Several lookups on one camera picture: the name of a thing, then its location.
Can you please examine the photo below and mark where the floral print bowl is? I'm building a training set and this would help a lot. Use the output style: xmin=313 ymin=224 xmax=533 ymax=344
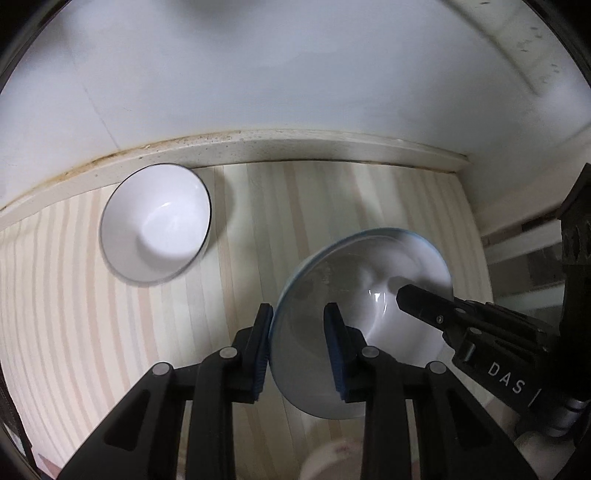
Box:
xmin=299 ymin=438 xmax=366 ymax=480

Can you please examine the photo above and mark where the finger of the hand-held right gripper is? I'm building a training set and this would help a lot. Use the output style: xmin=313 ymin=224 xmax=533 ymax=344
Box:
xmin=396 ymin=284 xmax=468 ymax=332

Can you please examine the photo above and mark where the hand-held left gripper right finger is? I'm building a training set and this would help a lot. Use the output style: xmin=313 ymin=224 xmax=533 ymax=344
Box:
xmin=323 ymin=302 xmax=527 ymax=480

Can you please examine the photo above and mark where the plain white bowl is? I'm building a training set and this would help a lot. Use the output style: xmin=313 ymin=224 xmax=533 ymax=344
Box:
xmin=269 ymin=227 xmax=454 ymax=420

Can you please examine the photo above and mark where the metal window frame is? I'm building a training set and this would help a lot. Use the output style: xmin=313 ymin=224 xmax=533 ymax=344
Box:
xmin=478 ymin=217 xmax=566 ymax=308

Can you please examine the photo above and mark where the striped cat print mat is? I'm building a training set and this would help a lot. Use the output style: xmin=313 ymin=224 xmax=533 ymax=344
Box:
xmin=0 ymin=159 xmax=522 ymax=480

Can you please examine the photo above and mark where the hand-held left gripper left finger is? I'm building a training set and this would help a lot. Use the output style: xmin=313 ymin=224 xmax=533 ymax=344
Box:
xmin=55 ymin=302 xmax=274 ymax=480

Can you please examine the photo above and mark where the dark rimmed white bowl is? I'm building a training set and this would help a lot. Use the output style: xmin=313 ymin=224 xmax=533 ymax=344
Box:
xmin=98 ymin=164 xmax=214 ymax=284

